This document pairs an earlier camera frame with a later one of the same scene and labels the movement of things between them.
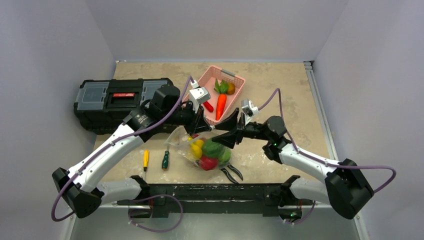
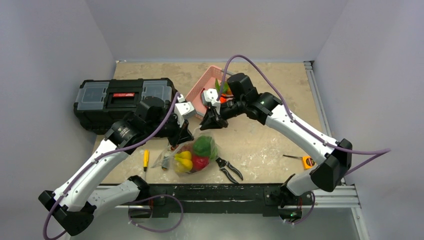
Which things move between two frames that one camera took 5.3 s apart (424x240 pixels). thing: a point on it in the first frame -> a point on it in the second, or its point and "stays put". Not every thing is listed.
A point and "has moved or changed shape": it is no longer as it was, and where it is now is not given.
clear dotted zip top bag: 207,153 has moved or changed shape
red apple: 208,163 -> 199,162
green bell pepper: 212,149 has moved or changed shape
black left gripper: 197,122 -> 181,134
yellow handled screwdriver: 146,159 stays put
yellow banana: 196,146 -> 184,158
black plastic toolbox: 101,105 stays put
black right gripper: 240,130 -> 214,116
